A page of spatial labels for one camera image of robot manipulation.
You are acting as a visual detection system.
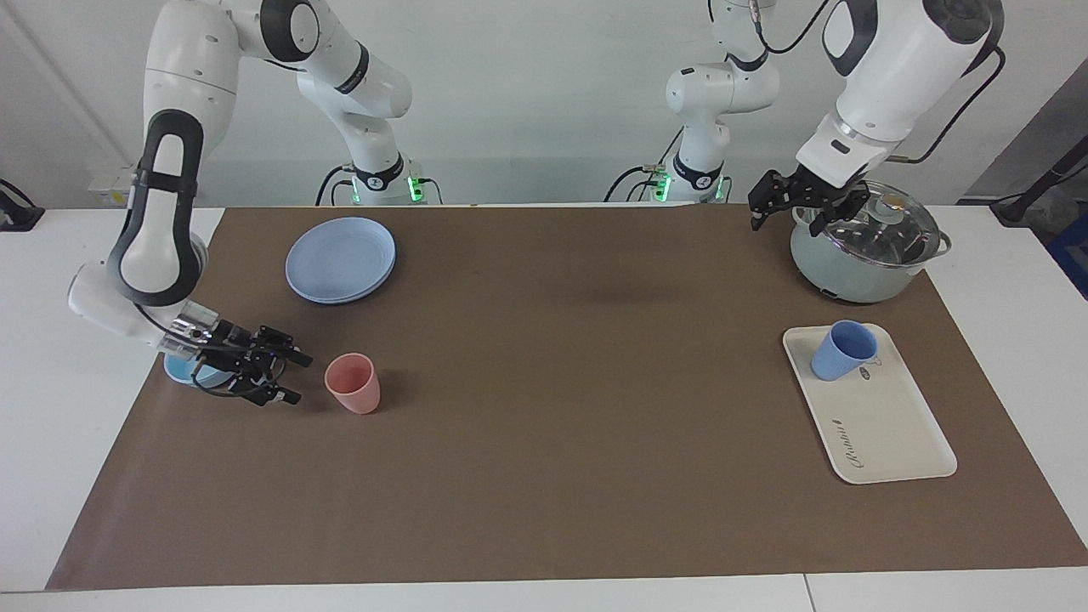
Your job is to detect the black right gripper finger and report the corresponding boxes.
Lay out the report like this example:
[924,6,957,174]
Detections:
[254,326,315,369]
[233,377,303,406]

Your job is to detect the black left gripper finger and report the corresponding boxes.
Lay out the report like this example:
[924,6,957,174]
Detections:
[747,169,789,233]
[807,190,870,238]

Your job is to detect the pink plastic cup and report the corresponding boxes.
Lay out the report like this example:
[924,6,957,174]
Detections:
[324,353,381,416]

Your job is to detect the blue plastic cup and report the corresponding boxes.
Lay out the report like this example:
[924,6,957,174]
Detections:
[810,320,879,382]

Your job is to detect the cream tray with Rabbit print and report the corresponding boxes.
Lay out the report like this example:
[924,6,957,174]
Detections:
[782,323,958,485]

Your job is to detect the glass pot lid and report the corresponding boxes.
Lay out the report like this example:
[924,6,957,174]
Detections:
[803,180,944,269]

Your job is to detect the light blue bowl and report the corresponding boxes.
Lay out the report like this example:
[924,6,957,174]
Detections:
[163,353,232,388]

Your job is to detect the pale green electric pot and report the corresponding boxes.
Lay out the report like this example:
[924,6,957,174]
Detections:
[789,204,953,304]

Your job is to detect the pale blue round plate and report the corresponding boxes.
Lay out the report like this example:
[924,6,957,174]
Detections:
[285,217,397,304]

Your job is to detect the black stand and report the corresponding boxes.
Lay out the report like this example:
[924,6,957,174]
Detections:
[990,140,1088,227]

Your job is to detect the blue crate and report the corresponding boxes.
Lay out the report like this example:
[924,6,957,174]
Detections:
[1045,212,1088,300]

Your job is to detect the black clamp object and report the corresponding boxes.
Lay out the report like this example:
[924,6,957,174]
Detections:
[0,180,45,232]

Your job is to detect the brown paper table mat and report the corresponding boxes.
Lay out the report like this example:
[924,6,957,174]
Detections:
[45,204,1088,592]

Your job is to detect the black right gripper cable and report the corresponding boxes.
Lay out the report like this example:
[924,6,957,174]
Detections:
[136,302,283,399]

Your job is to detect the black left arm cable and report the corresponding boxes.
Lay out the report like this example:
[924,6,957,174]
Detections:
[755,0,1008,164]

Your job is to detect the black left base cables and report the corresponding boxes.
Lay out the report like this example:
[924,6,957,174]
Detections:
[603,123,685,203]

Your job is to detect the black base cables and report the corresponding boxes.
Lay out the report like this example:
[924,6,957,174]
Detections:
[314,161,445,207]
[603,123,685,203]

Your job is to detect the black right base cables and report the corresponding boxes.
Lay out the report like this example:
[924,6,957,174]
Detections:
[314,161,445,207]

